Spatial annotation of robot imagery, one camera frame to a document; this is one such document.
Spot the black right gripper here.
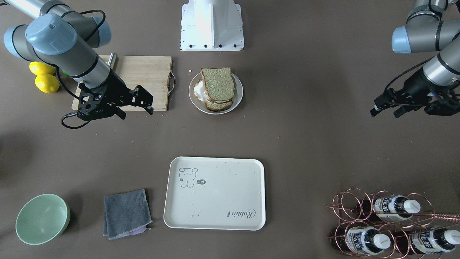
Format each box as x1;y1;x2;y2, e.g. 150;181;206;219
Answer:
76;69;154;121

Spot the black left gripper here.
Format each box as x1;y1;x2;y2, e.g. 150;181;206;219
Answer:
370;69;460;118

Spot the bread slice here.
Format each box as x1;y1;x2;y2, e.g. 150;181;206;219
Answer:
201;67;235;103
205;100;233;112

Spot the white round plate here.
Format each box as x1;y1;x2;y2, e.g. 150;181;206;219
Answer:
189;72;243;115

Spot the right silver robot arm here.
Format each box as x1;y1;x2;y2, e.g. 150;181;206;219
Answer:
3;0;154;123

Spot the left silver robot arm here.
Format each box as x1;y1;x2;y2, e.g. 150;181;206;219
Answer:
370;0;460;118

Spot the cream rabbit tray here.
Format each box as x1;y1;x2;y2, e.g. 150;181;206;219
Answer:
163;157;266;231

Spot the wooden cutting board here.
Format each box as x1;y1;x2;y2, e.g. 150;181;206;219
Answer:
71;55;176;112

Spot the steel muddler black tip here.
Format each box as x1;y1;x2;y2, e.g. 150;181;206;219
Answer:
107;52;117;69

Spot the fried egg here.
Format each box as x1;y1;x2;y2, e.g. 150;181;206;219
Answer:
193;81;208;103

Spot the yellow lemon far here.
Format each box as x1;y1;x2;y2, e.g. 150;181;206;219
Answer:
34;74;60;93

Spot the bread slice on plate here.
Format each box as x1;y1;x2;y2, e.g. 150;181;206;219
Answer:
205;100;233;112

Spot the yellow lemon near lime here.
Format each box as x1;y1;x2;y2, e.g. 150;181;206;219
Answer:
28;61;56;76

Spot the tea bottle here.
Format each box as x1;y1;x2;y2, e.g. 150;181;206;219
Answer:
397;227;460;255
353;195;421;224
329;225;391;256

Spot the grey folded cloth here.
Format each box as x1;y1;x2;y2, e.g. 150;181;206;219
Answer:
102;189;153;240

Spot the mint green bowl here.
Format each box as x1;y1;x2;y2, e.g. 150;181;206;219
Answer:
15;194;70;245

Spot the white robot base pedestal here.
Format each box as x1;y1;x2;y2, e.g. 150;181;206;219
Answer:
180;0;245;51

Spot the copper wire bottle rack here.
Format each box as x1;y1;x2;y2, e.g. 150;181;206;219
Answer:
329;188;459;259

